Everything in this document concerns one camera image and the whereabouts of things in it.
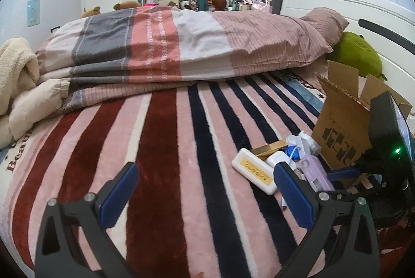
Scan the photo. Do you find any white case yellow label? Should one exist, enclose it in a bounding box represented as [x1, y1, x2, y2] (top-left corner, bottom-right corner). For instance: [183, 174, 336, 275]
[231, 148, 276, 195]

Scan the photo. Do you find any brown cardboard box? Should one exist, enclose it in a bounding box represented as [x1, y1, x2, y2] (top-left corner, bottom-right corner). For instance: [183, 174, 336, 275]
[312, 60, 412, 170]

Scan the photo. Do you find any white plastic bottle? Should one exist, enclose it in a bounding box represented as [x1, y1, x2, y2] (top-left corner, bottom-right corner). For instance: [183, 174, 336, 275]
[285, 131, 322, 156]

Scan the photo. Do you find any blue white round container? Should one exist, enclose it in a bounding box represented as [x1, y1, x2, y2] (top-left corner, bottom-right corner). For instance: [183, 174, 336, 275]
[286, 145, 300, 161]

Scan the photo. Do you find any gold rectangular bar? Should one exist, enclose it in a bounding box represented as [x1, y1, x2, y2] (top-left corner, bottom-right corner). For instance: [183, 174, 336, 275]
[250, 140, 288, 158]

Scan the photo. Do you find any green plush cushion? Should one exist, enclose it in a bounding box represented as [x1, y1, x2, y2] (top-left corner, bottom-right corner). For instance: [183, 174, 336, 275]
[326, 32, 388, 82]

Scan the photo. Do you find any striped fleece bed blanket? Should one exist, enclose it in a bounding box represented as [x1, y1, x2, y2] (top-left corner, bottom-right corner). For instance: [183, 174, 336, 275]
[1, 72, 324, 277]

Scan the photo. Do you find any white bed headboard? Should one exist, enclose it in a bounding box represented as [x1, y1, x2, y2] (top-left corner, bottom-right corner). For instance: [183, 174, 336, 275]
[281, 0, 414, 104]

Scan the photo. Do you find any cream fluffy blanket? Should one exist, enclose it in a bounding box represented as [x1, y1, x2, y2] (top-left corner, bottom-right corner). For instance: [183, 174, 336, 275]
[1, 37, 70, 148]

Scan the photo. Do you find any pink striped pillow upper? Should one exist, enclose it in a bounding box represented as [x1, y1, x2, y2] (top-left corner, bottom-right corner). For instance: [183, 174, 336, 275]
[300, 7, 349, 47]

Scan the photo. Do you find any striped folded duvet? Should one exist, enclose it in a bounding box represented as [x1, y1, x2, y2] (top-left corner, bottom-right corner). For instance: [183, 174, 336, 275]
[37, 6, 332, 112]

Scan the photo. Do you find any brown round plush toy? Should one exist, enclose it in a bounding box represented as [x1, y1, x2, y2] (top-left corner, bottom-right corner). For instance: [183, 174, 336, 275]
[212, 0, 227, 11]

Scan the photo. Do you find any brown teddy bear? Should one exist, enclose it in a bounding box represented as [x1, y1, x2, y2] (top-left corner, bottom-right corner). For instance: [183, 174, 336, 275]
[113, 0, 141, 11]
[80, 6, 101, 18]

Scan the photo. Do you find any blue wall poster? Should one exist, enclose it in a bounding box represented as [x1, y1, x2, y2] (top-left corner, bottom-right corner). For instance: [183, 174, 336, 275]
[27, 0, 41, 27]

